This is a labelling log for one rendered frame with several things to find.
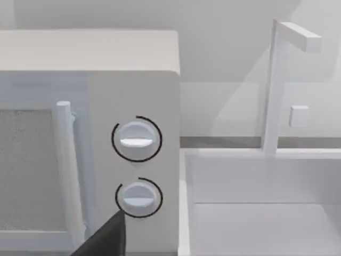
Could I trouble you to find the white sink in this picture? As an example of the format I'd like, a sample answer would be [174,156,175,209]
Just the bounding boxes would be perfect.
[177,148,341,256]

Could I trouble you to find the tall white tap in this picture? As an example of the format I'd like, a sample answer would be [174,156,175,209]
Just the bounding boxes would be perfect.
[263,18,322,158]

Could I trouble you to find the small white microwave knob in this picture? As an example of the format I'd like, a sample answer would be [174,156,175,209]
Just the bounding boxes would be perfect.
[115,177,163,219]

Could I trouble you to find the large white microwave knob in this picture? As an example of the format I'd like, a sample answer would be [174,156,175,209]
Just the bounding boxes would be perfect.
[111,115,163,163]

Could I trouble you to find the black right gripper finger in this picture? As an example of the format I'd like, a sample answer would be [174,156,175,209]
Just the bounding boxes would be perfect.
[69,210,126,256]

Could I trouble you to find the white microwave door handle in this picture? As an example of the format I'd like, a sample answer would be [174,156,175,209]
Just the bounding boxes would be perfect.
[55,100,87,253]

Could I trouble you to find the microwave oven door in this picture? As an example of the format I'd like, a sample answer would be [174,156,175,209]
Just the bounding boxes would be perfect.
[0,72,93,253]

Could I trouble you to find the pale microwave oven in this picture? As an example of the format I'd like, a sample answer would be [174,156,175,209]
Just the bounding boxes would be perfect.
[0,29,181,256]

